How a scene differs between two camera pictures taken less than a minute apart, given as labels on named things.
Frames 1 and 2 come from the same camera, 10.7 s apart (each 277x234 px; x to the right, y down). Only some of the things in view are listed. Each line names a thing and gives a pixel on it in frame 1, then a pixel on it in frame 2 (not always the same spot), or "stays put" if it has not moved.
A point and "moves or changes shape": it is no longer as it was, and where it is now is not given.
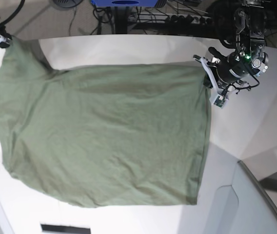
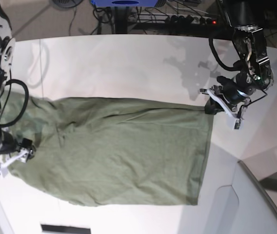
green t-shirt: x=101 y=136 moves or changes shape
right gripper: x=230 y=68 -> x=235 y=88
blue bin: x=125 y=3 stays put
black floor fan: x=67 y=3 stays put
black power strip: x=176 y=20 stays put
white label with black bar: x=65 y=227 stays put
